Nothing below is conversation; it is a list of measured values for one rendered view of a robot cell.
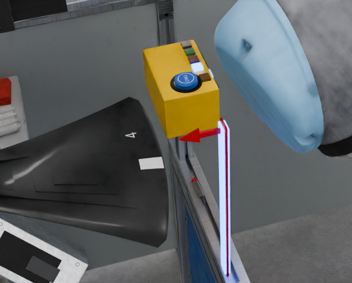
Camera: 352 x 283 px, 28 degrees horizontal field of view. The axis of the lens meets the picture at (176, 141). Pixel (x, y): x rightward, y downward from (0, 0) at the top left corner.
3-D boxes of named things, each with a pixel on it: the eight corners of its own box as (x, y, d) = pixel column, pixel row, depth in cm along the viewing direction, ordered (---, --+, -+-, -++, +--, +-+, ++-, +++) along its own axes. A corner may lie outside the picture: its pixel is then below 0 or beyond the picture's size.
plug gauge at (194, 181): (188, 173, 134) (201, 202, 128) (194, 171, 134) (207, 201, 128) (188, 177, 135) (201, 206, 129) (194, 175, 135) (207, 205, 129)
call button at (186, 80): (172, 81, 123) (171, 73, 122) (194, 76, 124) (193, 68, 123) (178, 94, 121) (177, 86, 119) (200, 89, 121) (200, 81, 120)
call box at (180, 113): (146, 92, 137) (141, 48, 130) (195, 81, 139) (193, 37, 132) (167, 146, 126) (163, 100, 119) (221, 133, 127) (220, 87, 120)
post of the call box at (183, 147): (175, 150, 141) (171, 103, 132) (190, 147, 141) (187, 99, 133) (179, 160, 138) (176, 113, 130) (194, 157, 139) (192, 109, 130)
